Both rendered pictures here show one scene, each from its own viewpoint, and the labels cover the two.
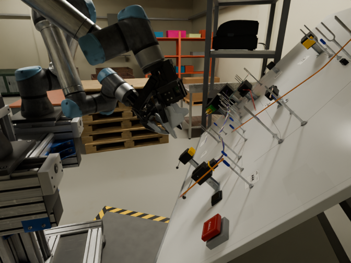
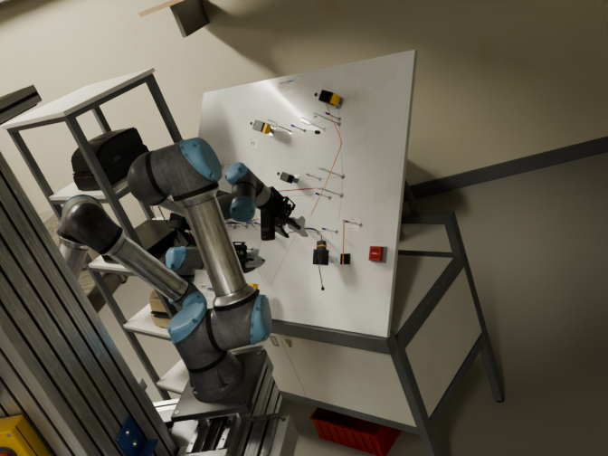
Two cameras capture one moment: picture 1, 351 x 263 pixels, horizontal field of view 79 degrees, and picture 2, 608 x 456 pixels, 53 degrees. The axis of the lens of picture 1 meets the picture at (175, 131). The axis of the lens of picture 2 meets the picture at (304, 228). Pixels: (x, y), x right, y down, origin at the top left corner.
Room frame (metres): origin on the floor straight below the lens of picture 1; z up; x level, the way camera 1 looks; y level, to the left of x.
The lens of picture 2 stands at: (-0.44, 1.59, 2.10)
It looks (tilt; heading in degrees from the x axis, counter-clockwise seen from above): 24 degrees down; 302
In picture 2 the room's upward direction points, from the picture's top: 21 degrees counter-clockwise
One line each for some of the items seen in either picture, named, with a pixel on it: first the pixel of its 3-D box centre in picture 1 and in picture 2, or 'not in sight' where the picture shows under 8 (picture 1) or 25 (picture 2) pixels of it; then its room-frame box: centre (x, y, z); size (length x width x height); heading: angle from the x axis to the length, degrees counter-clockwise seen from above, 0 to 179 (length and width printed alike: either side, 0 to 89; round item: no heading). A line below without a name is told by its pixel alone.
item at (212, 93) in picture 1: (228, 97); (146, 242); (1.73, -0.43, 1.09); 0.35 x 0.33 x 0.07; 166
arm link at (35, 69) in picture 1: (32, 80); not in sight; (1.10, 0.72, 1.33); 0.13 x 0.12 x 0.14; 140
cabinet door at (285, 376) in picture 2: not in sight; (248, 352); (1.19, -0.16, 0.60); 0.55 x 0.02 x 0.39; 166
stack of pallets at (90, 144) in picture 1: (123, 111); not in sight; (3.44, 0.87, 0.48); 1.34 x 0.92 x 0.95; 108
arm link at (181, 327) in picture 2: not in sight; (196, 333); (0.60, 0.61, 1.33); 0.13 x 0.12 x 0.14; 19
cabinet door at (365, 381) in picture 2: not in sight; (343, 374); (0.65, -0.03, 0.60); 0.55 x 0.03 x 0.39; 166
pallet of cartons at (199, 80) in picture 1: (203, 90); not in sight; (6.04, -0.79, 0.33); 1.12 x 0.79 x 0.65; 103
